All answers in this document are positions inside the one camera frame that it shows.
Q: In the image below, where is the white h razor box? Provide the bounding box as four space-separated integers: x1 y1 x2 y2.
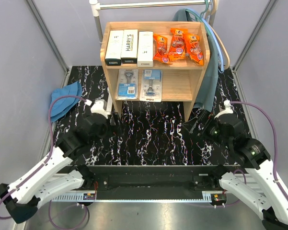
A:
137 31 153 68
105 30 124 66

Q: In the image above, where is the teal hanging garment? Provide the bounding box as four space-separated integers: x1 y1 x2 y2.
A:
172 8 219 113

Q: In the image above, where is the green hanger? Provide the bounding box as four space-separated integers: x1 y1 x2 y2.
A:
185 0 212 35

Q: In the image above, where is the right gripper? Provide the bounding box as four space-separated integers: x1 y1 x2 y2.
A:
182 108 231 149

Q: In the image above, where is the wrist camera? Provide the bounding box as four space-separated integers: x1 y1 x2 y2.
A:
84 99 108 119
214 100 233 119

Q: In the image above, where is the metal clothes rack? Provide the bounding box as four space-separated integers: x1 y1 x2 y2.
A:
89 0 219 44

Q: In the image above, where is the wooden hanger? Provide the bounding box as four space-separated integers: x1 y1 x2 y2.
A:
205 0 230 70

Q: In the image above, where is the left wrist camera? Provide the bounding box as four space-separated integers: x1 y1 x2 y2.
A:
84 99 108 119

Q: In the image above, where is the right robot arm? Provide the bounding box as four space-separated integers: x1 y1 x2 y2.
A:
189 109 288 230

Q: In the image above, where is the white H razor box on shelf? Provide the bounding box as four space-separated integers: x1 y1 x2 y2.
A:
105 30 124 66

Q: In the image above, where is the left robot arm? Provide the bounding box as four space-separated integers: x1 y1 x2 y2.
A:
0 113 121 224

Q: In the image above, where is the wooden two-tier shelf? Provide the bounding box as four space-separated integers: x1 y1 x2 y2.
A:
100 22 210 121

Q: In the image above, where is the orange razor pack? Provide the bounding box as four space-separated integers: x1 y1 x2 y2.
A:
153 34 170 64
168 28 188 62

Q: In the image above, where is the orange razor pack horizontal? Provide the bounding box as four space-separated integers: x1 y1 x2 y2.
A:
184 33 204 66

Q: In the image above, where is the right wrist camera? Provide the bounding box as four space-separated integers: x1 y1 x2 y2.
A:
214 100 233 119

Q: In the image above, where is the white Harry's razor box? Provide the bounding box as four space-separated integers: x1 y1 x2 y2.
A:
121 29 138 64

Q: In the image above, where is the light blue hanger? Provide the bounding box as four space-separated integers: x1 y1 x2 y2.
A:
186 8 225 74

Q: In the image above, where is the Gillette blister pack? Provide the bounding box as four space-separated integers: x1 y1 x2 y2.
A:
116 69 138 100
139 69 162 102

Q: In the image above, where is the blue bucket hat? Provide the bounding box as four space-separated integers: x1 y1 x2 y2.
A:
50 81 82 122

